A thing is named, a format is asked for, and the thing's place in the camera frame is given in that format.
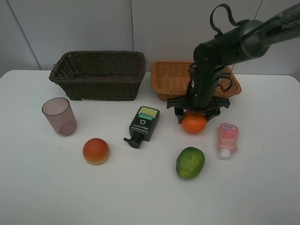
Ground orange tangerine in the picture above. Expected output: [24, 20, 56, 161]
[181, 111, 207, 135]

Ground round brown bread bun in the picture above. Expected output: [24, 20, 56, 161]
[82, 138, 110, 165]

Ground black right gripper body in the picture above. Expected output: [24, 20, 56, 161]
[167, 60, 230, 113]

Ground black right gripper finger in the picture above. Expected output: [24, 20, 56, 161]
[174, 107, 184, 124]
[204, 108, 221, 122]

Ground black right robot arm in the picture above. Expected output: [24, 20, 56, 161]
[167, 4, 300, 123]

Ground pink lotion bottle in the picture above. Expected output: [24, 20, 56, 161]
[217, 123, 239, 160]

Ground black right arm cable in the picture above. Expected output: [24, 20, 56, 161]
[210, 3, 249, 38]

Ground translucent purple plastic cup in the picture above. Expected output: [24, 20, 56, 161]
[42, 97, 77, 136]

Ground black green pump bottle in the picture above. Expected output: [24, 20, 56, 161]
[123, 106, 160, 148]

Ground green lime fruit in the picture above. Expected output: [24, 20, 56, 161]
[175, 147, 205, 180]

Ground orange wicker basket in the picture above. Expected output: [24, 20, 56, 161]
[151, 60, 242, 101]

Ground dark brown wicker basket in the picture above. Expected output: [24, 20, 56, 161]
[49, 51, 146, 101]

